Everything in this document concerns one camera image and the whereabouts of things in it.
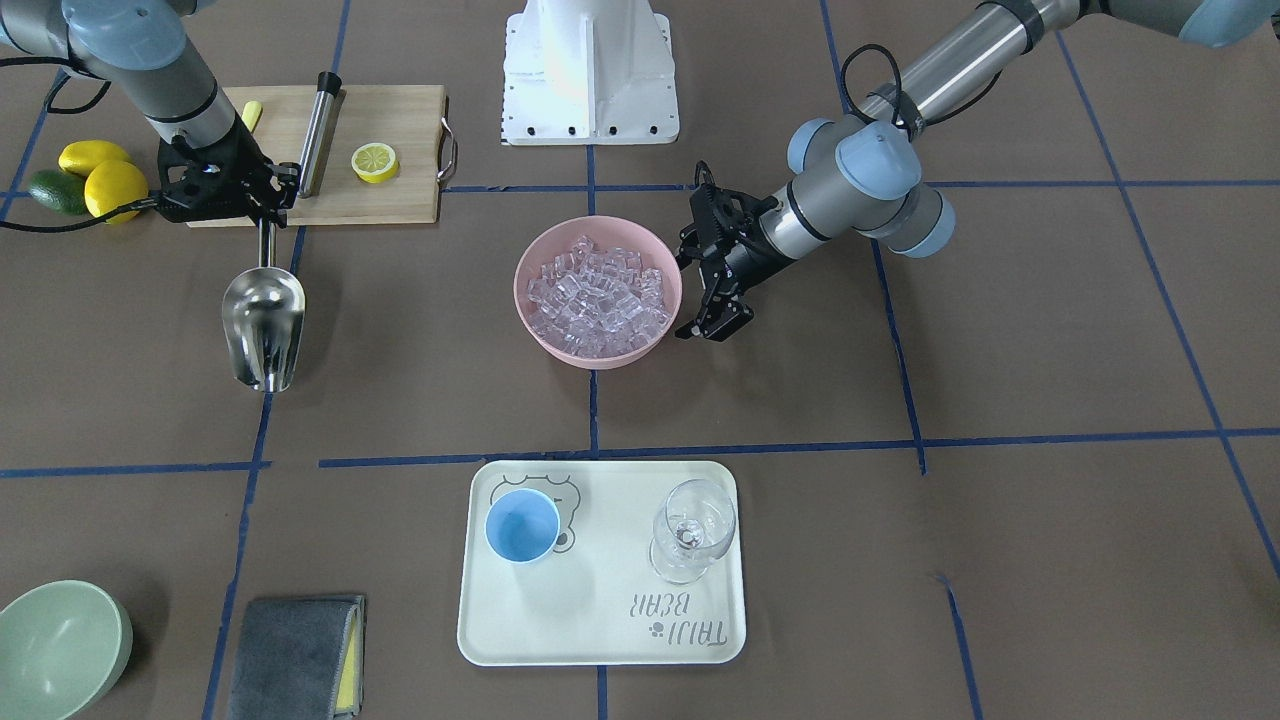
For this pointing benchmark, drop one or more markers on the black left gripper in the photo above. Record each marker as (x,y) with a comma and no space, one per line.
(748,262)

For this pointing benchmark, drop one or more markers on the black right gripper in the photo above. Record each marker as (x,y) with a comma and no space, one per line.
(243,160)

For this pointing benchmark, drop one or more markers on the pink bowl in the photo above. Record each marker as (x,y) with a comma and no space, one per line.
(611,231)

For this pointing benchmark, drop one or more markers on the steel ice scoop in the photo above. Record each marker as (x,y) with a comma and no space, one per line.
(263,316)

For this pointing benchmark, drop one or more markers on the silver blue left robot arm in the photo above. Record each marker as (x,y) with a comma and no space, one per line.
(861,174)

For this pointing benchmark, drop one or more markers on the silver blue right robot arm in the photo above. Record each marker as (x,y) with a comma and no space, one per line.
(140,47)

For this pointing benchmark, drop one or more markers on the pile of clear ice cubes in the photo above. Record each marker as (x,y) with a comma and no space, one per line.
(596,302)

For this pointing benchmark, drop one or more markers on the light blue cup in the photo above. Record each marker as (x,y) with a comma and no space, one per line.
(522,526)

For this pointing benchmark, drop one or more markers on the yellow plastic knife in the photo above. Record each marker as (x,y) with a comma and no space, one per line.
(251,114)

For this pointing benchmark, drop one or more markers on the yellow lemon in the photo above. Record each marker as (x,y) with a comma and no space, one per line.
(80,158)
(113,184)

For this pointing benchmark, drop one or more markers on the steel cylinder tool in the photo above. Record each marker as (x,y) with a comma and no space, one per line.
(319,132)

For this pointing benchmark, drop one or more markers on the lemon half slice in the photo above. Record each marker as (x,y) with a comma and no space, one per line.
(375,162)

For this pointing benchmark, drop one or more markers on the green avocado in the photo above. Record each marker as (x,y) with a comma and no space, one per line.
(58,191)

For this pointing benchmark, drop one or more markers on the wooden cutting board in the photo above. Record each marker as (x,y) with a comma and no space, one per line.
(407,117)

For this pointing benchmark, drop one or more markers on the clear wine glass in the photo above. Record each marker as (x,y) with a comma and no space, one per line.
(694,527)

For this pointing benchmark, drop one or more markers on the cream serving tray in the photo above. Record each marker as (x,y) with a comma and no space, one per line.
(589,594)

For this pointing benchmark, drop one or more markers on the mint green bowl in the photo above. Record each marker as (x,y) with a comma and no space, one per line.
(64,645)

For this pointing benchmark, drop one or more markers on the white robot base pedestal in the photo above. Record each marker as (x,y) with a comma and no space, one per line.
(589,73)

